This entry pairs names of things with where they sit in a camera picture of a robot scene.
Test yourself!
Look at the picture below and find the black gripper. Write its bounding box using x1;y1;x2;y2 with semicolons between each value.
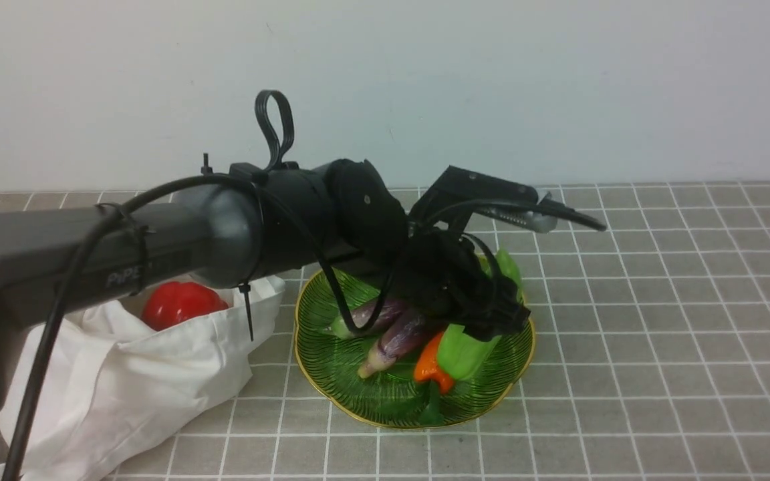
395;230;531;341

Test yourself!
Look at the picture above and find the light green gourd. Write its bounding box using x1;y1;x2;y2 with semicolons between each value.
436;249;531;381

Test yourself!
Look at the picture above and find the white cloth bag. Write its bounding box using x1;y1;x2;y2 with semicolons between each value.
21;276;285;480

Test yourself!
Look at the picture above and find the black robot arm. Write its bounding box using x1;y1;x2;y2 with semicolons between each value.
0;159;555;410

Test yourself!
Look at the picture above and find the dark purple eggplant front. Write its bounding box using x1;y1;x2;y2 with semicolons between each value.
357;309;440;379

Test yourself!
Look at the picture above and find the orange pepper green stem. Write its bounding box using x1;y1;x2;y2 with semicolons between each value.
413;331;455;426

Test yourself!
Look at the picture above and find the purple eggplant rear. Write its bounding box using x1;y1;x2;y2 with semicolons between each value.
322;298;408;340

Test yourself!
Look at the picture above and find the green glass leaf plate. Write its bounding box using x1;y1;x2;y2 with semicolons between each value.
293;257;535;430

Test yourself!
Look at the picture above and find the red bell pepper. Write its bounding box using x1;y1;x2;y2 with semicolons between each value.
140;281;229;331

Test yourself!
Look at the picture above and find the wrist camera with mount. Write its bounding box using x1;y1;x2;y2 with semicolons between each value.
409;166;608;234

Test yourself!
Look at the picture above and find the black cable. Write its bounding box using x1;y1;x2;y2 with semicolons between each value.
0;90;499;481

